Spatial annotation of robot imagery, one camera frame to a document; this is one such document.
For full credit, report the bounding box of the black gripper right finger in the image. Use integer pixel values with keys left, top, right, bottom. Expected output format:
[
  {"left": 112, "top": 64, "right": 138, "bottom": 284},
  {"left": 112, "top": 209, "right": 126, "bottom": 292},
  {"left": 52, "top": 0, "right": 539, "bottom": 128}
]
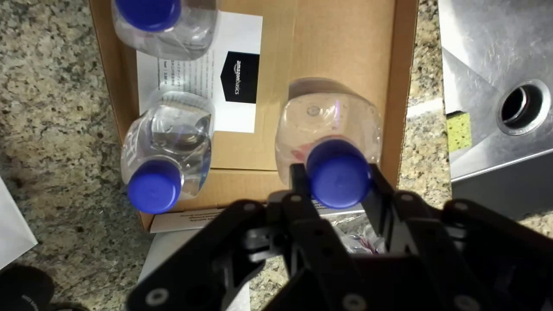
[{"left": 361, "top": 163, "right": 553, "bottom": 311}]

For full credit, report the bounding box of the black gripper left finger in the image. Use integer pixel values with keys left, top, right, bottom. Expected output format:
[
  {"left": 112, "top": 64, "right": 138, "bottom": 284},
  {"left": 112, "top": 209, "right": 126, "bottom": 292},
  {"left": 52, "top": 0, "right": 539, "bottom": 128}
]
[{"left": 124, "top": 163, "right": 347, "bottom": 311}]

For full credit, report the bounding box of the clear water bottle blue cap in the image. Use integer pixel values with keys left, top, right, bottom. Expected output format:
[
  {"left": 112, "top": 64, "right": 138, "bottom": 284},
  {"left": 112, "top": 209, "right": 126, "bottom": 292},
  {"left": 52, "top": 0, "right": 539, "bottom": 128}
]
[
  {"left": 273, "top": 78, "right": 385, "bottom": 211},
  {"left": 119, "top": 89, "right": 216, "bottom": 216},
  {"left": 110, "top": 0, "right": 219, "bottom": 63}
]

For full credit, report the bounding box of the cardboard box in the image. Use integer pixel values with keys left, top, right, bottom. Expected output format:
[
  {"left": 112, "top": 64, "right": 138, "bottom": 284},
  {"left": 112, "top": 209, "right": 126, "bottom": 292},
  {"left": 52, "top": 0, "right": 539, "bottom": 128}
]
[{"left": 86, "top": 0, "right": 420, "bottom": 234}]

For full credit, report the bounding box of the yellow green sponge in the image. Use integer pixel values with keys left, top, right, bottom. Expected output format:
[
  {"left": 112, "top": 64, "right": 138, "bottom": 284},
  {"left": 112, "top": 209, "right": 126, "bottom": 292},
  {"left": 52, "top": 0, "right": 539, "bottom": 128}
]
[{"left": 446, "top": 111, "right": 473, "bottom": 154}]

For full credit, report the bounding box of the stainless steel sink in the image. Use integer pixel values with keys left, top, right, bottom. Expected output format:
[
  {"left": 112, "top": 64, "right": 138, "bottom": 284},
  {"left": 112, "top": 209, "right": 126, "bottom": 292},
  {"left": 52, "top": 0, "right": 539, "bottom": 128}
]
[{"left": 437, "top": 0, "right": 553, "bottom": 222}]

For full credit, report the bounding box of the black round object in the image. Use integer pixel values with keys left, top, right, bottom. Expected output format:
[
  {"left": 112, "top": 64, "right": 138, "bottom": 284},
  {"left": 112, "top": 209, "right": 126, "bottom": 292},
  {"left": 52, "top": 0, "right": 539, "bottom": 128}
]
[{"left": 0, "top": 263, "right": 90, "bottom": 311}]

